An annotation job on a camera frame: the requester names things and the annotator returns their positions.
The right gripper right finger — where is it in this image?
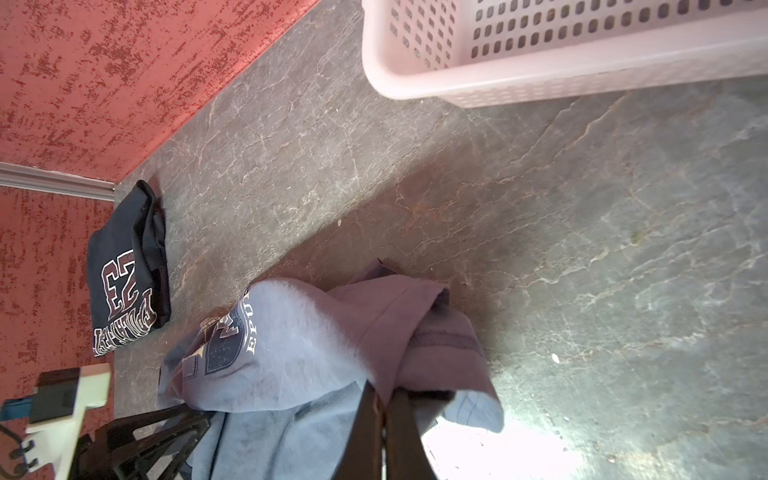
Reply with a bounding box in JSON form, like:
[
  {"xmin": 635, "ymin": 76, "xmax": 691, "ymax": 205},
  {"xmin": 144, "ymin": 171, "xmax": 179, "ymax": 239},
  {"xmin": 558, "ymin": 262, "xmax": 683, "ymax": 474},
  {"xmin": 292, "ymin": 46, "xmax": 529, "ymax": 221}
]
[{"xmin": 386, "ymin": 389, "xmax": 437, "ymax": 480}]

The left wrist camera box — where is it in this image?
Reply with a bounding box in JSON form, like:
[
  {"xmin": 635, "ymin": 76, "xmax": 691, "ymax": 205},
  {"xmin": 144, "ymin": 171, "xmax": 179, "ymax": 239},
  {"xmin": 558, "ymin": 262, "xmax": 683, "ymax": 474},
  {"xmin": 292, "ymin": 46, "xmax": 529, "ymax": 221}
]
[{"xmin": 1, "ymin": 363, "xmax": 112, "ymax": 479}]

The white plastic laundry basket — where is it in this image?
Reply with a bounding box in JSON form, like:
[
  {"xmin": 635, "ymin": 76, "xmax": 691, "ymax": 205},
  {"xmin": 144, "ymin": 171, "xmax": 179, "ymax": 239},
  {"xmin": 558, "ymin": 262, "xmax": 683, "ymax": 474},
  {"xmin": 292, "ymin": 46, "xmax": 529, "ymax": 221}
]
[{"xmin": 362, "ymin": 0, "xmax": 767, "ymax": 108}]

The navy tank top red trim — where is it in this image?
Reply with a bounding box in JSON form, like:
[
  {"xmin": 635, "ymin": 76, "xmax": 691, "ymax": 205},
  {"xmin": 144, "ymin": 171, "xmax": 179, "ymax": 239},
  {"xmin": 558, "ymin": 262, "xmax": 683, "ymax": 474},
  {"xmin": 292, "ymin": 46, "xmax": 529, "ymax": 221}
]
[{"xmin": 86, "ymin": 180, "xmax": 171, "ymax": 357}]

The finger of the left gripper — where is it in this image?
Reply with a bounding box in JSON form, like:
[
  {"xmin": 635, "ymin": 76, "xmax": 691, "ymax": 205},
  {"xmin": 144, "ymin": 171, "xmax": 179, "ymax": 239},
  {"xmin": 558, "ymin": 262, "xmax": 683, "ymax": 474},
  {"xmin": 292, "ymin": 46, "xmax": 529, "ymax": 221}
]
[
  {"xmin": 95, "ymin": 404, "xmax": 198, "ymax": 441},
  {"xmin": 89, "ymin": 413, "xmax": 212, "ymax": 479}
]

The left aluminium corner post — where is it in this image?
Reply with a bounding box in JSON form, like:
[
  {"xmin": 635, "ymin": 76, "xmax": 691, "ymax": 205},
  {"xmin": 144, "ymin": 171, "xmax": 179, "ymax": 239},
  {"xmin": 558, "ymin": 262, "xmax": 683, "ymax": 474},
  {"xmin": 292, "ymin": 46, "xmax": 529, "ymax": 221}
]
[{"xmin": 1, "ymin": 162, "xmax": 115, "ymax": 202}]

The grey blue tank top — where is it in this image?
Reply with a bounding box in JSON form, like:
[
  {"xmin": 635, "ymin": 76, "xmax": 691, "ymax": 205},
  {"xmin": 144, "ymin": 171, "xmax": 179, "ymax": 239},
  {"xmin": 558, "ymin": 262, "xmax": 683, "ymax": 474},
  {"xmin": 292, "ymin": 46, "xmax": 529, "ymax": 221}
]
[{"xmin": 158, "ymin": 262, "xmax": 504, "ymax": 479}]

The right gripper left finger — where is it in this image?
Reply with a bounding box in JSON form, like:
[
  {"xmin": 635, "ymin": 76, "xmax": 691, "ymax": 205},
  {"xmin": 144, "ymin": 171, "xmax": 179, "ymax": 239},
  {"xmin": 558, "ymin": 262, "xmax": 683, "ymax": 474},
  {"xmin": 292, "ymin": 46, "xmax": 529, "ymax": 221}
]
[{"xmin": 332, "ymin": 382, "xmax": 384, "ymax": 480}]

